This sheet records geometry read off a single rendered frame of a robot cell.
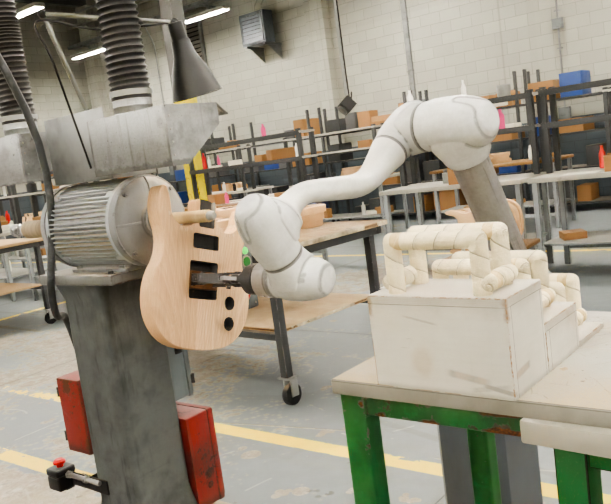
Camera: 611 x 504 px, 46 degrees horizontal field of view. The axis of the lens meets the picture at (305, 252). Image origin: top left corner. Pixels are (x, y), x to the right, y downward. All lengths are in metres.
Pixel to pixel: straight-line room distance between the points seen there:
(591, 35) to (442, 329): 11.72
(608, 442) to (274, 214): 0.80
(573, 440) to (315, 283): 0.67
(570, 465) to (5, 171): 1.74
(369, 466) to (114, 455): 1.02
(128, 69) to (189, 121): 0.22
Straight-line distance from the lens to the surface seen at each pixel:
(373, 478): 1.50
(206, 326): 1.93
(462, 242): 1.22
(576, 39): 12.93
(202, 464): 2.40
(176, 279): 1.86
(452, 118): 1.84
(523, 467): 2.44
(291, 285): 1.64
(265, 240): 1.57
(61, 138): 2.19
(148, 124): 1.76
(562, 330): 1.43
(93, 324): 2.18
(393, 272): 1.30
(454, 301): 1.24
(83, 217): 2.08
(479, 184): 1.95
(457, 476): 2.44
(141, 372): 2.21
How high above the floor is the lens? 1.37
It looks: 8 degrees down
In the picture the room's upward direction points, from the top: 8 degrees counter-clockwise
